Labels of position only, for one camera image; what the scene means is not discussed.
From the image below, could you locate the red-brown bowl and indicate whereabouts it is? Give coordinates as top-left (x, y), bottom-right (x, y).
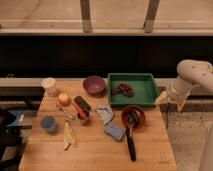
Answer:
top-left (121, 105), bottom-right (145, 129)

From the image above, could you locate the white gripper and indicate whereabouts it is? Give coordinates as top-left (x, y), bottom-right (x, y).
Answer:
top-left (155, 79), bottom-right (192, 112)

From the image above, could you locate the blue sponge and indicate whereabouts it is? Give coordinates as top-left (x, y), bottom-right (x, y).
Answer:
top-left (104, 122), bottom-right (124, 142)

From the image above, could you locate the red spoon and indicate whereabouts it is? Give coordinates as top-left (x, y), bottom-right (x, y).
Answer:
top-left (72, 102), bottom-right (87, 119)

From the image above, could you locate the blue-grey cloth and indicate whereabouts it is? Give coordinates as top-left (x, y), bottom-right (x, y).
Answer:
top-left (96, 104), bottom-right (114, 125)

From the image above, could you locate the dark grapes bunch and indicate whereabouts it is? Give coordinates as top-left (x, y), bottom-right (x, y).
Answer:
top-left (112, 83), bottom-right (134, 97)

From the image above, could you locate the purple bowl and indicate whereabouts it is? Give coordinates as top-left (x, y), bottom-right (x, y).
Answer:
top-left (83, 75), bottom-right (106, 96)

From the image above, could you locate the black and blue object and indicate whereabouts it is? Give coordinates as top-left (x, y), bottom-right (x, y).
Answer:
top-left (0, 108), bottom-right (31, 171)

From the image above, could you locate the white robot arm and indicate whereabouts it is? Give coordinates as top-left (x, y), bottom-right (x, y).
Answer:
top-left (155, 60), bottom-right (213, 171)

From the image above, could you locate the red-yellow apple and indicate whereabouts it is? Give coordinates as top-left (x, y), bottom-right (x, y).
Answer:
top-left (57, 93), bottom-right (70, 106)

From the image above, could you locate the black rectangular block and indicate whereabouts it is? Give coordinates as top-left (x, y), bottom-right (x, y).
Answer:
top-left (74, 96), bottom-right (91, 110)

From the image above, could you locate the green plastic tray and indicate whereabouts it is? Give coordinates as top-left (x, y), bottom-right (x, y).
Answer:
top-left (108, 73), bottom-right (158, 108)

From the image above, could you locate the metal fork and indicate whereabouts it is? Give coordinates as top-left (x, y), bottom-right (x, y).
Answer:
top-left (56, 104), bottom-right (75, 120)

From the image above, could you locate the blue plastic cup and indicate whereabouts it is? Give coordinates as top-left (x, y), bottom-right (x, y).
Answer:
top-left (40, 116), bottom-right (56, 133)

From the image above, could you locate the white plastic cup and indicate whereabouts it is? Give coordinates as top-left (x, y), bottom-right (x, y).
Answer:
top-left (41, 78), bottom-right (58, 96)

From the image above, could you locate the banana peel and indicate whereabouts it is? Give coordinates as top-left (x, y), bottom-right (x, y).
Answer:
top-left (64, 121), bottom-right (77, 150)

